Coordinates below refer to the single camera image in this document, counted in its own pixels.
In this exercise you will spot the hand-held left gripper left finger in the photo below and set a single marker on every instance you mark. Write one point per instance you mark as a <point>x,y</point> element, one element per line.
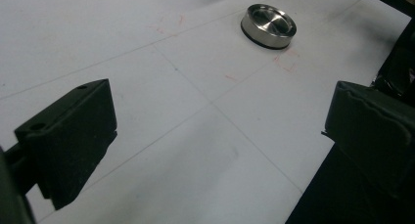
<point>70,137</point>

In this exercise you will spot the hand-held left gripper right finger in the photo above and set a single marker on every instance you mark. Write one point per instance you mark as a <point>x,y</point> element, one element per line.
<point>372,132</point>

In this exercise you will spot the white table cover sheet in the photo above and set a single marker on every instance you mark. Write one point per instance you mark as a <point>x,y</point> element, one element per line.
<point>195,87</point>

